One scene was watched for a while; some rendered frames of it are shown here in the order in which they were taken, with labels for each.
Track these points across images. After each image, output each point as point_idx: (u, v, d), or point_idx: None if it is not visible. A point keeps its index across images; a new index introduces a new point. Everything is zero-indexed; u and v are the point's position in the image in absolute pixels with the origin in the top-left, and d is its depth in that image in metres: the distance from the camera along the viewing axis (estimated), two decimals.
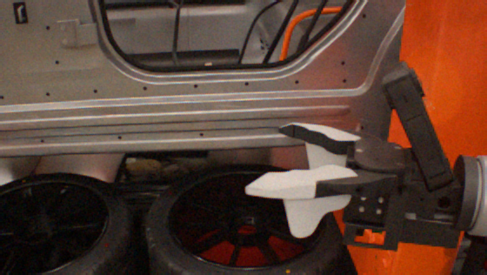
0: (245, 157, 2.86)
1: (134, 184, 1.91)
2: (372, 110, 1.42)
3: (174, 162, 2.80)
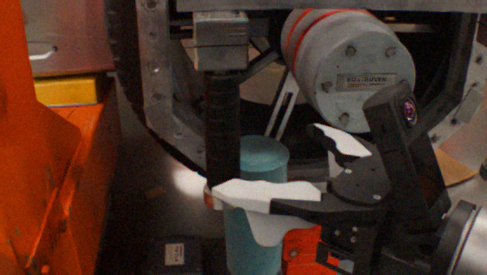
0: None
1: None
2: (66, 16, 0.82)
3: None
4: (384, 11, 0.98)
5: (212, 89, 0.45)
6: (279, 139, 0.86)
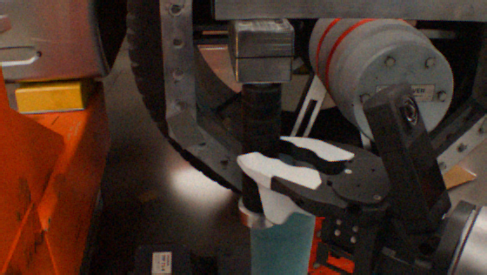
0: None
1: None
2: (50, 20, 0.79)
3: None
4: None
5: (253, 103, 0.42)
6: None
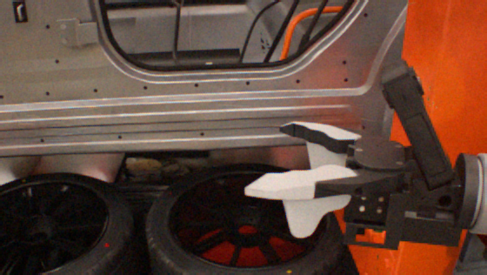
0: (246, 157, 2.85)
1: (134, 184, 1.90)
2: (374, 109, 1.41)
3: (174, 162, 2.80)
4: None
5: None
6: None
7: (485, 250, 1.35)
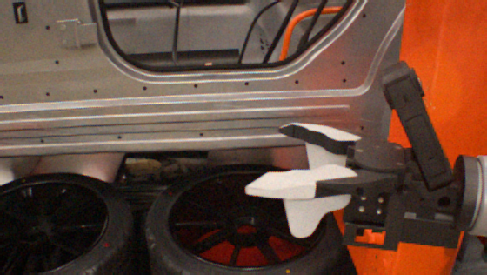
0: (245, 157, 2.86)
1: (134, 184, 1.91)
2: (372, 109, 1.42)
3: (174, 162, 2.80)
4: None
5: None
6: None
7: (483, 250, 1.36)
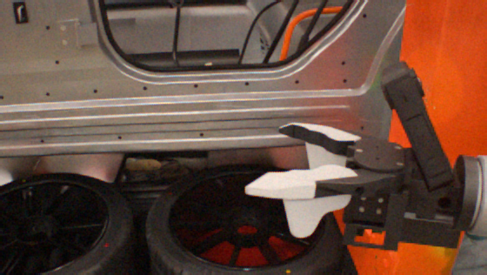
0: (245, 157, 2.86)
1: (134, 184, 1.91)
2: (373, 110, 1.42)
3: (174, 162, 2.80)
4: None
5: None
6: None
7: None
